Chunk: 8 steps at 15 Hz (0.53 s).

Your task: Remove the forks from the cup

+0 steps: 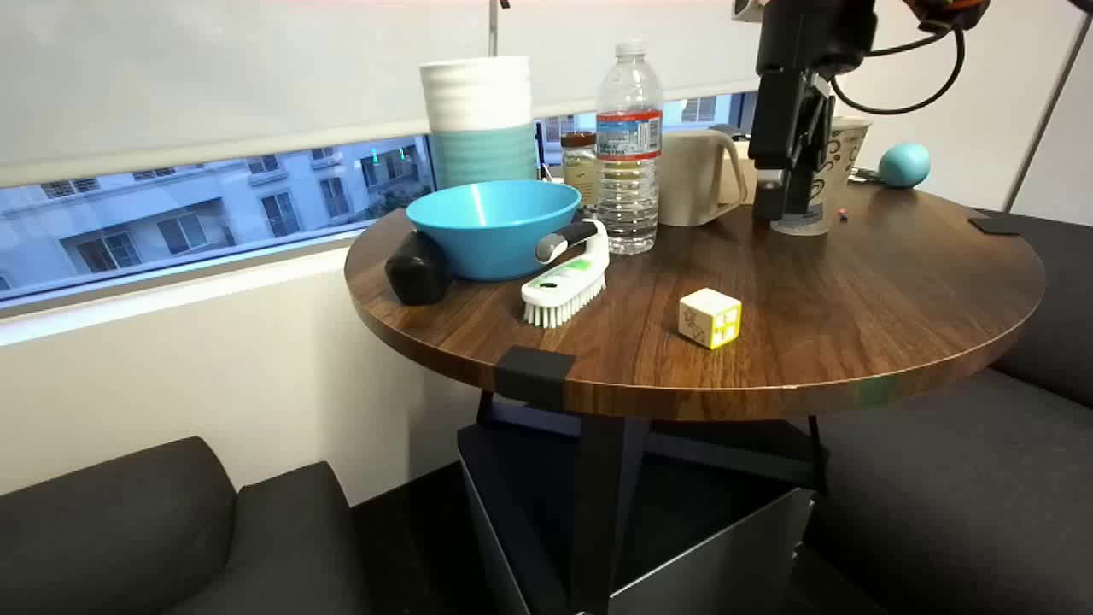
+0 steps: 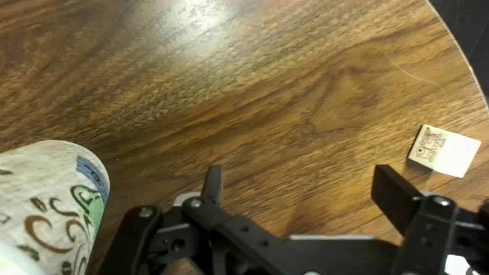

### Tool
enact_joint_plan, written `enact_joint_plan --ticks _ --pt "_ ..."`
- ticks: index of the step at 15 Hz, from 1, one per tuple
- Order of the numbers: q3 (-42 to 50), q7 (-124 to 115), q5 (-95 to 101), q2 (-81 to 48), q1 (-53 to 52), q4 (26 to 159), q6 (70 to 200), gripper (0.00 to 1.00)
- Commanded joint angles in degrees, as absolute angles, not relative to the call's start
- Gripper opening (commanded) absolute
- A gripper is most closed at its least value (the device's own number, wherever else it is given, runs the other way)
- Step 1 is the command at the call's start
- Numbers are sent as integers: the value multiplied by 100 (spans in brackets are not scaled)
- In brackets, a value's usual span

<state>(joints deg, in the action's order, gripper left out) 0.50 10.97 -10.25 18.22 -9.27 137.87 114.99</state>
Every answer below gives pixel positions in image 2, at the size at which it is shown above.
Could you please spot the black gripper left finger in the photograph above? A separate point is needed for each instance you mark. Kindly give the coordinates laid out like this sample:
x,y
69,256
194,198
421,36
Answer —
x,y
213,184

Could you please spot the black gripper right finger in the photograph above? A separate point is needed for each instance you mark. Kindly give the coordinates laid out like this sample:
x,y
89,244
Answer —
x,y
395,195

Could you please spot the patterned paper cup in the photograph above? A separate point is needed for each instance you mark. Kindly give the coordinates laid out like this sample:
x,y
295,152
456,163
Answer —
x,y
52,200

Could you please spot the white and yellow cube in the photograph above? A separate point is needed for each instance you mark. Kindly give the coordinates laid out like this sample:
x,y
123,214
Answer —
x,y
444,151

